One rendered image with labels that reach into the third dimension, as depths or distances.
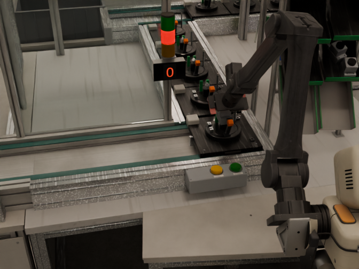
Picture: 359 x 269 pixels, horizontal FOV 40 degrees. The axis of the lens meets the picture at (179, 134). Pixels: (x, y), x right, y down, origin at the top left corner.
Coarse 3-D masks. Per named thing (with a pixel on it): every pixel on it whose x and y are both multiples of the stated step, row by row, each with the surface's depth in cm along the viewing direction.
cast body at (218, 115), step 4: (216, 112) 186; (220, 112) 181; (224, 112) 181; (228, 112) 182; (216, 116) 186; (220, 116) 182; (224, 116) 182; (228, 116) 182; (220, 120) 182; (224, 120) 182; (220, 124) 183; (224, 124) 183
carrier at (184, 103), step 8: (200, 80) 209; (208, 80) 209; (176, 88) 213; (184, 88) 213; (192, 88) 217; (200, 88) 210; (208, 88) 205; (216, 88) 211; (224, 88) 217; (176, 96) 212; (184, 96) 211; (192, 96) 207; (200, 96) 208; (184, 104) 206; (192, 104) 206; (200, 104) 203; (208, 104) 203; (184, 112) 201; (192, 112) 201; (200, 112) 201; (208, 112) 201; (232, 112) 201; (240, 112) 202
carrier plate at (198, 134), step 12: (204, 120) 196; (240, 120) 196; (192, 132) 188; (204, 132) 188; (252, 132) 188; (204, 144) 182; (216, 144) 182; (228, 144) 182; (240, 144) 182; (252, 144) 182; (204, 156) 178
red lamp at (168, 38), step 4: (164, 32) 171; (168, 32) 171; (172, 32) 172; (164, 36) 172; (168, 36) 172; (172, 36) 172; (164, 40) 173; (168, 40) 173; (172, 40) 173; (168, 44) 174
